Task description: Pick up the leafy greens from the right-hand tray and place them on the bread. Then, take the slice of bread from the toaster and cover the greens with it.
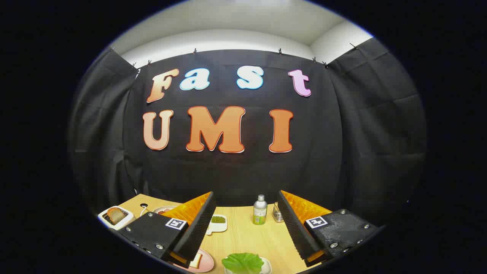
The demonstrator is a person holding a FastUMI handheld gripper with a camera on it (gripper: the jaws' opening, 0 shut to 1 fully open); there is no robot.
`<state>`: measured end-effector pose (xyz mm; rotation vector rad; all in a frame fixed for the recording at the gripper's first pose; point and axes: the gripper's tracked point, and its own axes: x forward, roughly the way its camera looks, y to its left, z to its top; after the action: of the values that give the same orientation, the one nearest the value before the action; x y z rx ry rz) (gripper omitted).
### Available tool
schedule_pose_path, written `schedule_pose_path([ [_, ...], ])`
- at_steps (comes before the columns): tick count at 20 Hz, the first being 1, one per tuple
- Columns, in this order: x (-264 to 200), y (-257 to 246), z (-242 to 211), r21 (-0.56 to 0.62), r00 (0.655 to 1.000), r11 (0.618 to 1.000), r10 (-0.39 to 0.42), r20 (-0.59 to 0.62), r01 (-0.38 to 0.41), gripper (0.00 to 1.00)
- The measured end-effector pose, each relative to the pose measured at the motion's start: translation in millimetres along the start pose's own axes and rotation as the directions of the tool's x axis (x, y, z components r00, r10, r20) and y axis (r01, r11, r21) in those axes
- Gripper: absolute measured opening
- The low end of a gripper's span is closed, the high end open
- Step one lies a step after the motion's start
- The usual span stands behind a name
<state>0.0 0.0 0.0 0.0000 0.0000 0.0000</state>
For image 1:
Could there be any green lettuce leaf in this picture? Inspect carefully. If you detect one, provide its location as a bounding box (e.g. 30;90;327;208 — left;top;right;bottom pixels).
222;252;264;274

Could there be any round-topped bread slice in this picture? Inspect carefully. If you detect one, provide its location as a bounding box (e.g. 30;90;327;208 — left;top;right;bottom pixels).
107;207;128;225

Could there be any white toaster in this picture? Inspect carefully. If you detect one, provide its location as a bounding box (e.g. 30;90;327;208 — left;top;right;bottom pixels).
98;206;135;231

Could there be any metal wire utensil holder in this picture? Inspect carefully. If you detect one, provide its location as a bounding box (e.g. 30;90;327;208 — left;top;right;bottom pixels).
272;202;285;223

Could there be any white divided dish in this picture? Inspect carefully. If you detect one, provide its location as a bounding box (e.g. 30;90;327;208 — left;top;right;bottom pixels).
206;214;228;235

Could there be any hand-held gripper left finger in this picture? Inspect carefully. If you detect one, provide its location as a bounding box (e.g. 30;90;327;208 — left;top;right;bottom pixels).
117;191;217;269

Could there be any silver green bottle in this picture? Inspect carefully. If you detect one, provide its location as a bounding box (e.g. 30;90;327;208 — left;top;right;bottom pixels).
253;194;268;225

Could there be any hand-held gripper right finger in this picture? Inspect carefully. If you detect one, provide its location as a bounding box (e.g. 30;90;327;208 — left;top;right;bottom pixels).
277;190;381;268

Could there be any pink plate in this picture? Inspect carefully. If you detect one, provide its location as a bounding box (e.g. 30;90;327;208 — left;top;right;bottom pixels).
169;248;215;273

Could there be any white square plate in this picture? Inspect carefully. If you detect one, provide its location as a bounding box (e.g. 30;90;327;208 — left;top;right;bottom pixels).
224;257;272;274

